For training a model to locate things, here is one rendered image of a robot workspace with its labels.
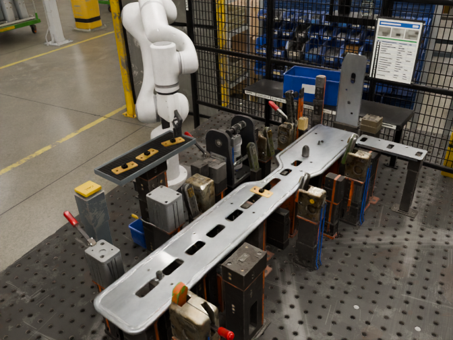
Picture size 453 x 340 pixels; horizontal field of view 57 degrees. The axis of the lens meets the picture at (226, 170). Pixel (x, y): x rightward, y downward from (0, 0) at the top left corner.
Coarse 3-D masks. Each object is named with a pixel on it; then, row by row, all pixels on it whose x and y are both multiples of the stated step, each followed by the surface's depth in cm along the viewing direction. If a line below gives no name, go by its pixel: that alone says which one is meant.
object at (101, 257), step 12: (96, 252) 121; (108, 252) 121; (120, 252) 122; (96, 264) 120; (108, 264) 119; (120, 264) 124; (96, 276) 124; (108, 276) 121; (120, 276) 125; (108, 324) 136; (120, 336) 134
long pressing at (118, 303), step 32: (320, 128) 201; (288, 160) 176; (320, 160) 175; (288, 192) 156; (192, 224) 140; (224, 224) 140; (256, 224) 140; (160, 256) 127; (192, 256) 127; (224, 256) 128; (128, 288) 117; (160, 288) 116; (128, 320) 107
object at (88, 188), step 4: (84, 184) 134; (88, 184) 134; (92, 184) 134; (96, 184) 134; (76, 188) 132; (80, 188) 132; (84, 188) 132; (88, 188) 132; (92, 188) 132; (96, 188) 132; (100, 188) 133; (80, 192) 130; (84, 192) 130; (88, 192) 130; (92, 192) 131
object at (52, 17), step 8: (48, 0) 724; (48, 8) 732; (56, 8) 740; (48, 16) 741; (56, 16) 744; (48, 24) 747; (56, 24) 748; (56, 32) 752; (56, 40) 760; (64, 40) 771; (72, 40) 775
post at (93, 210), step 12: (96, 192) 133; (84, 204) 131; (96, 204) 133; (84, 216) 135; (96, 216) 134; (108, 216) 138; (96, 228) 137; (108, 228) 141; (96, 240) 139; (108, 240) 143
